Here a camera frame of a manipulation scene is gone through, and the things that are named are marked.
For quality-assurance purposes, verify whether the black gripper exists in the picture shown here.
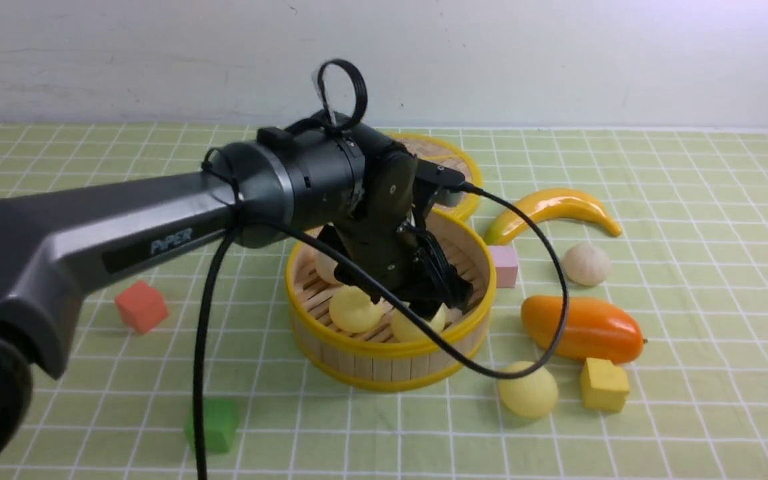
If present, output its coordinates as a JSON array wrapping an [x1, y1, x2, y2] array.
[[317, 200, 475, 314]]

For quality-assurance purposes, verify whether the white steamed bun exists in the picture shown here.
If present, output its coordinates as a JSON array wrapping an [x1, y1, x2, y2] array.
[[314, 250, 341, 285]]

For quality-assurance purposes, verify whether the yellow bun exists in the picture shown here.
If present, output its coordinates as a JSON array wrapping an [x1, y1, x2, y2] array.
[[390, 305, 448, 343], [497, 367, 559, 419], [329, 286, 384, 334]]

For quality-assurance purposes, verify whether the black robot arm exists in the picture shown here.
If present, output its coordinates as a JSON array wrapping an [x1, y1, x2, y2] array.
[[0, 110, 473, 452]]

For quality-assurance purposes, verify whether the woven bamboo steamer lid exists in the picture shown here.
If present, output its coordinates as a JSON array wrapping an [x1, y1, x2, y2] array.
[[389, 133, 483, 221]]

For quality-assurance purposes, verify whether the pink foam cube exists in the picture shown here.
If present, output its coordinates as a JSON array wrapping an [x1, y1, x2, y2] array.
[[487, 244, 520, 289]]

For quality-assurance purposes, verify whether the yellow toy banana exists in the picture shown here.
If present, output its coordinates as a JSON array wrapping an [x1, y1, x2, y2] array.
[[483, 188, 623, 245]]

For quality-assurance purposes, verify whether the orange toy mango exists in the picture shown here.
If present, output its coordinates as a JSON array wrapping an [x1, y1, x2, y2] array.
[[521, 295, 648, 364]]

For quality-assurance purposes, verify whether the green foam cube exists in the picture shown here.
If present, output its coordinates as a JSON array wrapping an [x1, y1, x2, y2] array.
[[202, 396, 239, 455]]

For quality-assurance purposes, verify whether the red foam cube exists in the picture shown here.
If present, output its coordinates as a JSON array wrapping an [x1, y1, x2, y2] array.
[[115, 281, 169, 335]]

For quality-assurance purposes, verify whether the yellow foam cube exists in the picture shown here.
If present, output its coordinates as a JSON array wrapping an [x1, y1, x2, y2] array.
[[579, 358, 631, 413]]

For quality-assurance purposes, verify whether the green checkered tablecloth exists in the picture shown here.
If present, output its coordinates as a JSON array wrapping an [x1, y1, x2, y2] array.
[[0, 123, 768, 479]]

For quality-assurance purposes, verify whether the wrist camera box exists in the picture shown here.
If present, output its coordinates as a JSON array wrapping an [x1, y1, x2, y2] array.
[[413, 159, 467, 209]]

